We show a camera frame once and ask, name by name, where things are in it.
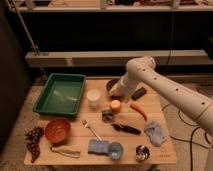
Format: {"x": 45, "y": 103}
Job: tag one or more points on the yellow orange apple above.
{"x": 115, "y": 106}

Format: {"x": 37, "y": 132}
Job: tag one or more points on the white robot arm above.
{"x": 195, "y": 105}

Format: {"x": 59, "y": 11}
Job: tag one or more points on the white plastic cup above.
{"x": 93, "y": 97}

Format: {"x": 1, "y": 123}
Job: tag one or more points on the blue glass cup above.
{"x": 115, "y": 150}

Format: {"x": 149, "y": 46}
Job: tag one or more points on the metal cup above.
{"x": 142, "y": 153}

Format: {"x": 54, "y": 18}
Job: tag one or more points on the purple bowl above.
{"x": 110, "y": 84}

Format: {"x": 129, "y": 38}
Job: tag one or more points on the orange carrot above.
{"x": 137, "y": 108}

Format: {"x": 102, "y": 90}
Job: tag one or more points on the black rectangular block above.
{"x": 139, "y": 93}

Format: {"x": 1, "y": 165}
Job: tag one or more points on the green plastic tray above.
{"x": 61, "y": 95}

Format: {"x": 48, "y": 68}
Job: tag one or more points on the blue sponge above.
{"x": 98, "y": 147}

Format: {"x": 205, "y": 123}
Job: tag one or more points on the light blue cloth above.
{"x": 157, "y": 135}

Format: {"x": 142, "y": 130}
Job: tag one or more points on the orange red bowl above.
{"x": 57, "y": 130}

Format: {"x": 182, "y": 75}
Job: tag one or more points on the metal diagonal pole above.
{"x": 34, "y": 47}

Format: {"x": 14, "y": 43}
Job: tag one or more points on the white shelf beam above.
{"x": 116, "y": 58}

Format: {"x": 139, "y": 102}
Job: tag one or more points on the dark red grape bunch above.
{"x": 32, "y": 139}

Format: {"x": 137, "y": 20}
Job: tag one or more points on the black handled tool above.
{"x": 126, "y": 129}

